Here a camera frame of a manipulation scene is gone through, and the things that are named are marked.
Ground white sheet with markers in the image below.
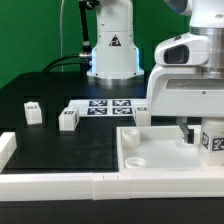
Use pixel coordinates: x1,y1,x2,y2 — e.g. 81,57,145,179
68,99,147,117

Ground black cable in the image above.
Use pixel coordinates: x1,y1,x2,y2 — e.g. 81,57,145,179
42,0,101,73

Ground white thin cable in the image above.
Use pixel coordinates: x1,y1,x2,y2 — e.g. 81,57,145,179
59,0,67,73

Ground white square tabletop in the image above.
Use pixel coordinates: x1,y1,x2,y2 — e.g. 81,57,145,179
117,125,224,170

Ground white U-shaped fence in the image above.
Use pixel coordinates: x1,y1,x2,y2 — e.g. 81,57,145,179
0,132,224,201

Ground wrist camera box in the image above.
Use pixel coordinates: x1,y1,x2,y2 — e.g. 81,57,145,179
154,33,210,66

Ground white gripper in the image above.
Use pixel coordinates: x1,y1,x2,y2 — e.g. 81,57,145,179
146,65,224,144

